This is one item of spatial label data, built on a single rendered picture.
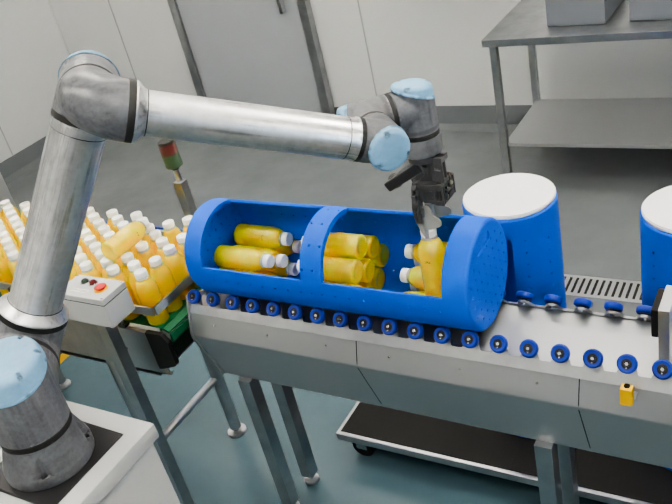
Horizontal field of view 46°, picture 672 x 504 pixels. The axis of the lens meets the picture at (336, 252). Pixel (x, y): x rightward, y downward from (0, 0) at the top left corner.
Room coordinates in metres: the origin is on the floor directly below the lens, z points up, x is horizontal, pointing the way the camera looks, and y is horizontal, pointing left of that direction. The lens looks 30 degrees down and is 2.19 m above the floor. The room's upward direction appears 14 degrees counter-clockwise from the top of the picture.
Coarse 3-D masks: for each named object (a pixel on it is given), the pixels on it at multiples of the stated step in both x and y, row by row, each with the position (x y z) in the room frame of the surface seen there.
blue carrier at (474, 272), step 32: (192, 224) 2.07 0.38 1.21; (224, 224) 2.18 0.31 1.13; (256, 224) 2.21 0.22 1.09; (288, 224) 2.14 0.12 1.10; (320, 224) 1.84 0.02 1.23; (352, 224) 2.00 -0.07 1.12; (384, 224) 1.93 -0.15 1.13; (416, 224) 1.87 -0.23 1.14; (448, 224) 1.81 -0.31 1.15; (480, 224) 1.63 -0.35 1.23; (192, 256) 2.01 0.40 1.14; (288, 256) 2.11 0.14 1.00; (320, 256) 1.77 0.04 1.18; (448, 256) 1.58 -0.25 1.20; (480, 256) 1.59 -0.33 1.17; (224, 288) 1.97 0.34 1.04; (256, 288) 1.89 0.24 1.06; (288, 288) 1.81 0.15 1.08; (320, 288) 1.75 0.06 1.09; (352, 288) 1.69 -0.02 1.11; (384, 288) 1.87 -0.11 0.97; (448, 288) 1.54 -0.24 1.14; (480, 288) 1.57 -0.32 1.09; (416, 320) 1.62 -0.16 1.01; (448, 320) 1.55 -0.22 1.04; (480, 320) 1.55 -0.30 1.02
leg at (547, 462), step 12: (540, 444) 1.48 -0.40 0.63; (552, 444) 1.47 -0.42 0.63; (540, 456) 1.48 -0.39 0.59; (552, 456) 1.46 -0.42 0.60; (540, 468) 1.48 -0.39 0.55; (552, 468) 1.46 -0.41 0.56; (540, 480) 1.48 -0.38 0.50; (552, 480) 1.46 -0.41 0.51; (540, 492) 1.49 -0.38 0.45; (552, 492) 1.47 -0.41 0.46
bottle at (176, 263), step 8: (168, 256) 2.20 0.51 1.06; (176, 256) 2.20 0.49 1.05; (168, 264) 2.19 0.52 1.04; (176, 264) 2.19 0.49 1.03; (184, 264) 2.21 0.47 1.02; (176, 272) 2.19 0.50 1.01; (184, 272) 2.20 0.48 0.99; (176, 280) 2.19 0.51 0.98; (192, 288) 2.20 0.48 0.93; (184, 296) 2.19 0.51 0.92
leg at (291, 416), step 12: (276, 384) 2.17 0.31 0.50; (276, 396) 2.18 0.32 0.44; (288, 396) 2.17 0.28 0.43; (288, 408) 2.16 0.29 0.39; (288, 420) 2.17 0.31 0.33; (300, 420) 2.18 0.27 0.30; (288, 432) 2.18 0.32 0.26; (300, 432) 2.17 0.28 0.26; (300, 444) 2.16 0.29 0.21; (300, 456) 2.17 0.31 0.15; (312, 456) 2.19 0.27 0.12; (300, 468) 2.18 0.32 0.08; (312, 468) 2.17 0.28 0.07; (312, 480) 2.17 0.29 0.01
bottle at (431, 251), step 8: (424, 240) 1.63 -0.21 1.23; (432, 240) 1.63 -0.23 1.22; (440, 240) 1.63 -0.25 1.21; (424, 248) 1.62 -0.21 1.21; (432, 248) 1.61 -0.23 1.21; (440, 248) 1.62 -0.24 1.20; (424, 256) 1.62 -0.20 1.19; (432, 256) 1.61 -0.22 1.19; (440, 256) 1.61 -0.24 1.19; (424, 264) 1.62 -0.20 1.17; (432, 264) 1.61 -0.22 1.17; (440, 264) 1.61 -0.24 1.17; (424, 272) 1.62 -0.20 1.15; (432, 272) 1.60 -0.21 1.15; (440, 272) 1.60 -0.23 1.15; (424, 280) 1.62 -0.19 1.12; (432, 280) 1.60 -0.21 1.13; (440, 280) 1.60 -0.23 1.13; (424, 288) 1.63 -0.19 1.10; (432, 288) 1.60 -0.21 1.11; (440, 288) 1.60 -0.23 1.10; (440, 296) 1.59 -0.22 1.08
